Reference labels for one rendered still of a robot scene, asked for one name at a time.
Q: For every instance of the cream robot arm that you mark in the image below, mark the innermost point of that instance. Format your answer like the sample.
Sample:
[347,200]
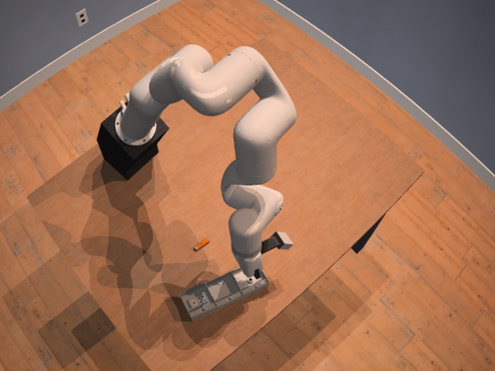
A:
[256,134]

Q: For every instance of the orange battery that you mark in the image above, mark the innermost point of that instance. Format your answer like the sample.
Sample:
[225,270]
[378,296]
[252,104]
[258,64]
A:
[201,244]

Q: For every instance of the white domino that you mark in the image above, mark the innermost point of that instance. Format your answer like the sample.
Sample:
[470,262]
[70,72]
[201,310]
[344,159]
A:
[198,301]

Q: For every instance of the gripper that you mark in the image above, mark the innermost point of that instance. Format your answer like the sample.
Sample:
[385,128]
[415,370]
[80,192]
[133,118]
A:
[249,265]

